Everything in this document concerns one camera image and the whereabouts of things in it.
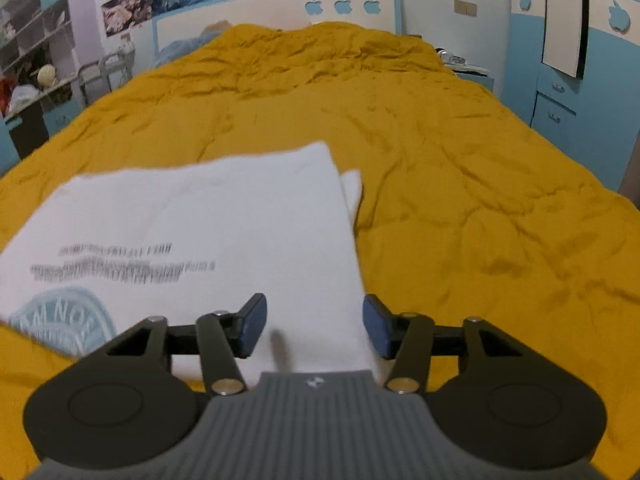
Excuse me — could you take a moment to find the yellow blanket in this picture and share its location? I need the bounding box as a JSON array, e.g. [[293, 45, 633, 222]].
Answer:
[[0, 21, 640, 480]]

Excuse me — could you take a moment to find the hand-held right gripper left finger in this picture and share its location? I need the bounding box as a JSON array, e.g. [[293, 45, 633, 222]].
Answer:
[[105, 293, 268, 395]]

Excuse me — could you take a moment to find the white wall shelving unit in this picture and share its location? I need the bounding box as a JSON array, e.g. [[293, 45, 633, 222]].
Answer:
[[0, 0, 82, 111]]

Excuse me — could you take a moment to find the blue nightstand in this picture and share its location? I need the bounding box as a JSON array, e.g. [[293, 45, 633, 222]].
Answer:
[[442, 62, 497, 95]]

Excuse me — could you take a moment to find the red bag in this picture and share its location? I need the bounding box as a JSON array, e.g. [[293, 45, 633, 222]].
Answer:
[[0, 76, 16, 117]]

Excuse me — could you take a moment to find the white printed sweatshirt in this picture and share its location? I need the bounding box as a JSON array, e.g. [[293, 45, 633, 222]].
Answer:
[[0, 141, 387, 393]]

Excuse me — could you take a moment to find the black framed mirror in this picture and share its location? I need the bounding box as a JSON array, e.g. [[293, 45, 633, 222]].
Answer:
[[542, 0, 591, 80]]

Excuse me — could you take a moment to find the grey chair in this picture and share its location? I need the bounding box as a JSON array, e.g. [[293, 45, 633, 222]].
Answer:
[[76, 51, 137, 107]]

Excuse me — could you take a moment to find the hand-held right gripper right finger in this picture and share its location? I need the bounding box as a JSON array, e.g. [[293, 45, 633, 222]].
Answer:
[[363, 294, 531, 394]]

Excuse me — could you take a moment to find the white plastic bag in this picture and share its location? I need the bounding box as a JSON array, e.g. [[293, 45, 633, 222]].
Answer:
[[10, 84, 42, 109]]

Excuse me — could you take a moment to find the long anime wall poster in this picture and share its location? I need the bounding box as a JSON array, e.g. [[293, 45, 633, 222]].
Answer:
[[101, 0, 182, 39]]

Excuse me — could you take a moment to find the white blue bed headboard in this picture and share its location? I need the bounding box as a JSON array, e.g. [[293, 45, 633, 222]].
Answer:
[[151, 0, 404, 63]]

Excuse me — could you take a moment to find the blue white desk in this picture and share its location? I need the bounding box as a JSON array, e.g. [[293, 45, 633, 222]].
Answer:
[[0, 77, 85, 173]]

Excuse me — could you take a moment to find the blue pillow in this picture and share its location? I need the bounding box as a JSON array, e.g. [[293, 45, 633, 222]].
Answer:
[[151, 20, 237, 69]]

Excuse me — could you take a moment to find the blue white wardrobe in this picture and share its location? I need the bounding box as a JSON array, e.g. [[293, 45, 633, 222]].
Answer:
[[501, 0, 640, 197]]

